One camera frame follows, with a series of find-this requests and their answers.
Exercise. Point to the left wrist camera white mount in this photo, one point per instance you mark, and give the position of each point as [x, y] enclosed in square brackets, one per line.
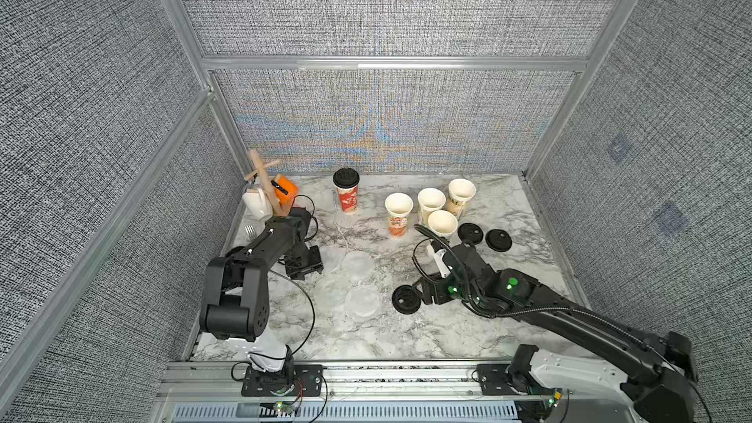
[301, 217]

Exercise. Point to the orange mug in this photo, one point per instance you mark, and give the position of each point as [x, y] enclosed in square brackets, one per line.
[286, 191]

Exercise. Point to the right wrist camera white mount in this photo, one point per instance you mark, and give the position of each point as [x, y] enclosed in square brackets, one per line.
[437, 255]

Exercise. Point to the black cup lid back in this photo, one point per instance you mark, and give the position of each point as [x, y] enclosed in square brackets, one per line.
[470, 232]

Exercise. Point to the cream paper cup back right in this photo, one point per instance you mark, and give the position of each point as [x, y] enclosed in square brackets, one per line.
[460, 192]

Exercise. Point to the cream paper cup front right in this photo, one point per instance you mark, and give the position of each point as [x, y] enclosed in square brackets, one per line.
[442, 223]

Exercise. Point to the wooden mug tree stand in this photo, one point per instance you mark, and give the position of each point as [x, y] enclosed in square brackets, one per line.
[260, 170]

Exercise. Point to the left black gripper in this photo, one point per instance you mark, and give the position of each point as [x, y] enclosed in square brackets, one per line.
[304, 260]

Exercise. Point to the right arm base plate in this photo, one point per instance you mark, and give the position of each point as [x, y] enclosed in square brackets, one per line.
[497, 380]

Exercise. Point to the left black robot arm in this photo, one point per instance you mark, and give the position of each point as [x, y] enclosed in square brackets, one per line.
[235, 302]

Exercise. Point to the cream paper cup back middle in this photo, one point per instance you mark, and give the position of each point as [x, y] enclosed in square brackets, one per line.
[429, 201]

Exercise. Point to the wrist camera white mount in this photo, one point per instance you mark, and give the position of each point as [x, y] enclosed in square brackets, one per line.
[437, 255]
[301, 217]

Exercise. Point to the silver fork green handle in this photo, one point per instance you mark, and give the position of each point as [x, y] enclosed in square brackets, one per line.
[251, 232]

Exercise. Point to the red white paper cup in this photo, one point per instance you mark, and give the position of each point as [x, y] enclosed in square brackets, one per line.
[399, 207]

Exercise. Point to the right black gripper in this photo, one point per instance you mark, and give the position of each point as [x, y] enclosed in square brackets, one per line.
[432, 290]

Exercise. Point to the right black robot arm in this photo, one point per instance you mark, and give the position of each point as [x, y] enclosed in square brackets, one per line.
[660, 374]

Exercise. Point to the red paper milk tea cup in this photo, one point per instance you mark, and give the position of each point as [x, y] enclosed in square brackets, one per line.
[348, 198]

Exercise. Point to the cream paper cup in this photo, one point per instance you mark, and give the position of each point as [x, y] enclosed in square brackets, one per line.
[460, 192]
[442, 223]
[429, 201]

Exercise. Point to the white mug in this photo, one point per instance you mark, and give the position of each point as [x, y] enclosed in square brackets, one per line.
[258, 204]

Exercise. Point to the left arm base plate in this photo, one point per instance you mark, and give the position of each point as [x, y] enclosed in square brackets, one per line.
[300, 380]

